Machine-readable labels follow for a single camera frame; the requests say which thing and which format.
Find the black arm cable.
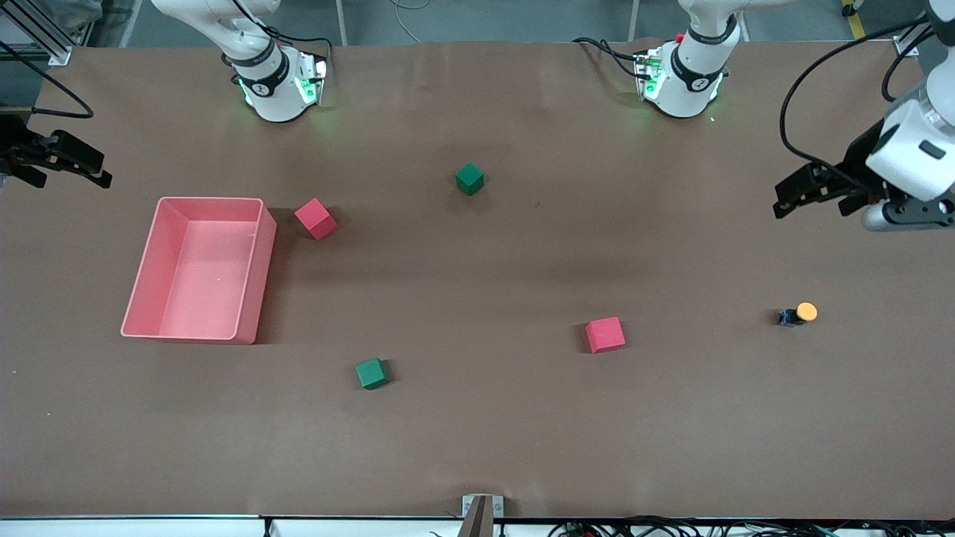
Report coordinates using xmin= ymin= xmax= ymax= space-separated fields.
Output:
xmin=0 ymin=41 xmax=95 ymax=119
xmin=779 ymin=21 xmax=938 ymax=189

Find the black left base cable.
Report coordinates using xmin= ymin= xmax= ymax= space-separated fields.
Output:
xmin=571 ymin=37 xmax=644 ymax=79

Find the pink plastic tray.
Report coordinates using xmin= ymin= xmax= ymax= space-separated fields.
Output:
xmin=123 ymin=197 xmax=278 ymax=345

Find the black right base cable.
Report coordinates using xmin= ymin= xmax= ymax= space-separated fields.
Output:
xmin=265 ymin=26 xmax=336 ymax=75

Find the tangled cable bundle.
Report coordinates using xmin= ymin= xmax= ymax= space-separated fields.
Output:
xmin=548 ymin=516 xmax=955 ymax=537

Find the red cube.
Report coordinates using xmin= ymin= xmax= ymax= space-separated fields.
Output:
xmin=585 ymin=316 xmax=627 ymax=354
xmin=294 ymin=198 xmax=339 ymax=242

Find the aluminium frame profile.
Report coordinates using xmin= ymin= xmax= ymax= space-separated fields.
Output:
xmin=894 ymin=21 xmax=933 ymax=57
xmin=0 ymin=11 xmax=72 ymax=66

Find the orange capped push button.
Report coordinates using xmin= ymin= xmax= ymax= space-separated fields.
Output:
xmin=778 ymin=301 xmax=818 ymax=327

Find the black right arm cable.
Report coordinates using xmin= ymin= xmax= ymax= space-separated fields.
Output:
xmin=0 ymin=41 xmax=95 ymax=119

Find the metal table edge bracket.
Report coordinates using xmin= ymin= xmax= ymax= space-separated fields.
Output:
xmin=461 ymin=494 xmax=505 ymax=537

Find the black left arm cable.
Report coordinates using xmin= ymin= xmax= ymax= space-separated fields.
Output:
xmin=779 ymin=21 xmax=938 ymax=189

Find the black base cable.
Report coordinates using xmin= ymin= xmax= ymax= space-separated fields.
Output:
xmin=571 ymin=37 xmax=644 ymax=79
xmin=265 ymin=26 xmax=336 ymax=75

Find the white table edge rail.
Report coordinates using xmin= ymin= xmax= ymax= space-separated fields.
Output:
xmin=0 ymin=515 xmax=553 ymax=537

